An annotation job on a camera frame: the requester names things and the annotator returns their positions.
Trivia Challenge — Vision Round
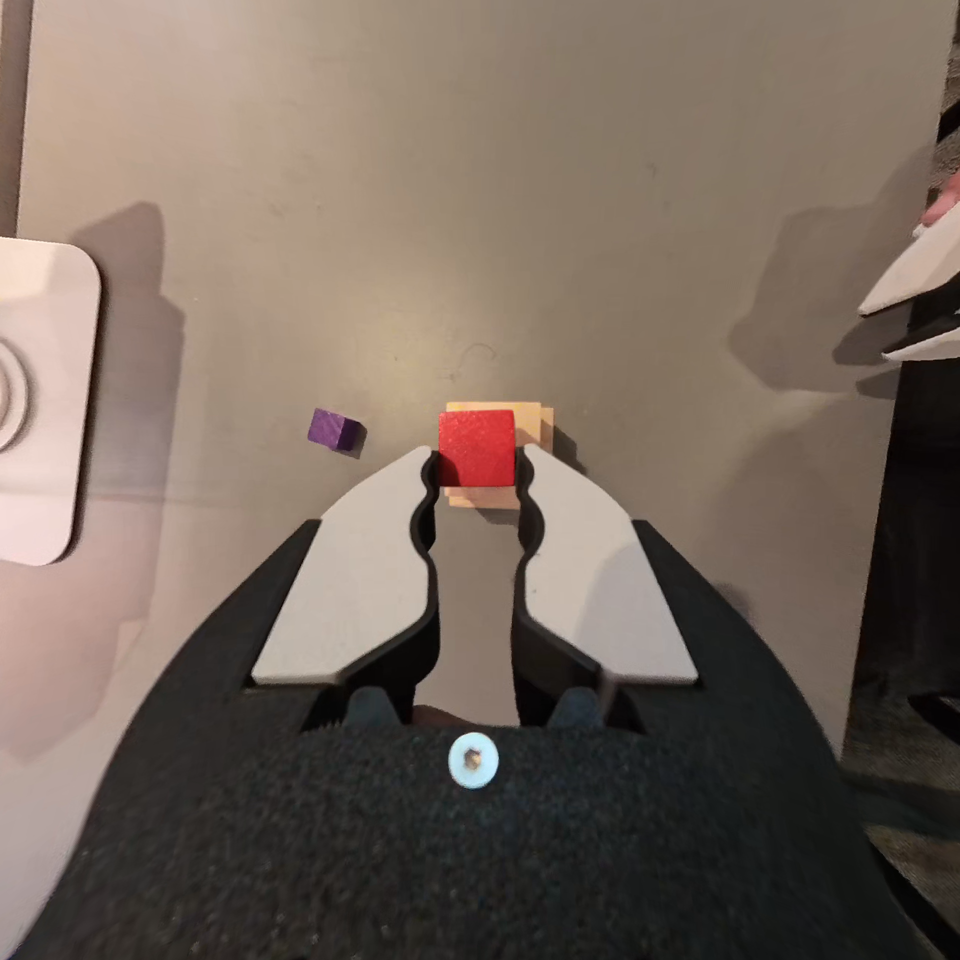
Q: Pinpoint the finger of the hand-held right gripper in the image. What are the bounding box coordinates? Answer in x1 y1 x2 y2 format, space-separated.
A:
881 311 960 365
857 221 960 318

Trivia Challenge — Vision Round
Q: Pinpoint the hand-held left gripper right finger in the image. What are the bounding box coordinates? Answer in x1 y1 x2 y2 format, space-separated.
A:
512 442 700 702

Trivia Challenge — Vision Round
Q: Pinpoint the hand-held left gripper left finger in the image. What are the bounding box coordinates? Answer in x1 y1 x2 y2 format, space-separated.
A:
251 446 442 702

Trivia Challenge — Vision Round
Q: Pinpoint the natural wooden cube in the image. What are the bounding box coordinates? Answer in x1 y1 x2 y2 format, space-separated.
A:
444 401 556 513

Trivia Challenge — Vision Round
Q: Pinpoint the purple wooden cube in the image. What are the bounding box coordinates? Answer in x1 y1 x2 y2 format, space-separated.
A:
307 407 367 455

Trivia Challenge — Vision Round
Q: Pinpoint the red wooden cube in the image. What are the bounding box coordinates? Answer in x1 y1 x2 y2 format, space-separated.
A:
437 408 520 489

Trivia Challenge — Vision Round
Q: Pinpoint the person's right hand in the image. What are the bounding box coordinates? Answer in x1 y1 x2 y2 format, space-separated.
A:
921 172 960 230

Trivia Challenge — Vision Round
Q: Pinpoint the white square board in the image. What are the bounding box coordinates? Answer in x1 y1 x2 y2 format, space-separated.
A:
0 236 102 567

